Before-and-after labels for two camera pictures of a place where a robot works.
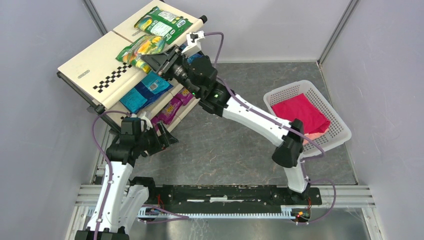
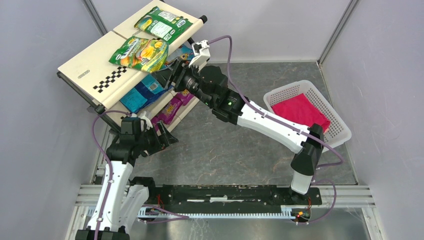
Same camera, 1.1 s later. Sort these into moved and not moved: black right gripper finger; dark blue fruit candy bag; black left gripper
Moved: black right gripper finger
Not moved: dark blue fruit candy bag; black left gripper
